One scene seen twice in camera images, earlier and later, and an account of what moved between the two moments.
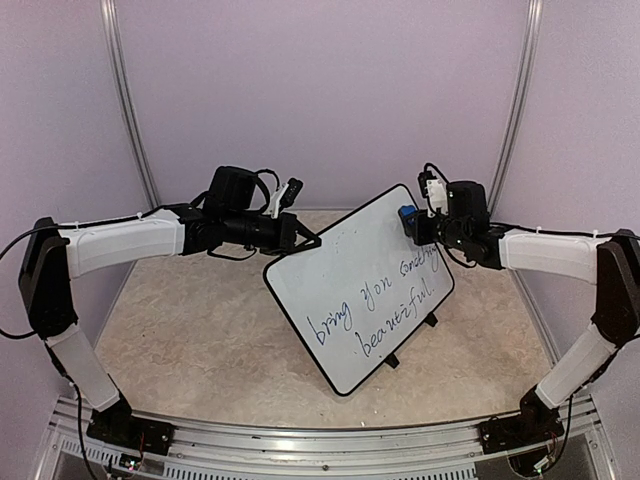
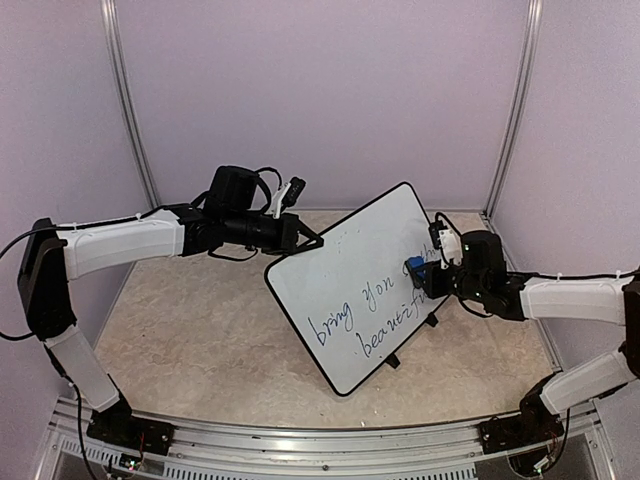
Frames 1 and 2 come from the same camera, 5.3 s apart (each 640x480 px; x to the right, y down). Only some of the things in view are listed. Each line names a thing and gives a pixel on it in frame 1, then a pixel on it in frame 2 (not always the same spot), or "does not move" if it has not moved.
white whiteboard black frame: [360, 296] does not move
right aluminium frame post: [519, 105] does not move
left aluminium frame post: [121, 65] does not move
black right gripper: [418, 233] → [431, 286]
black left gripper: [287, 234] does not move
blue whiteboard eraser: [408, 213] → [416, 261]
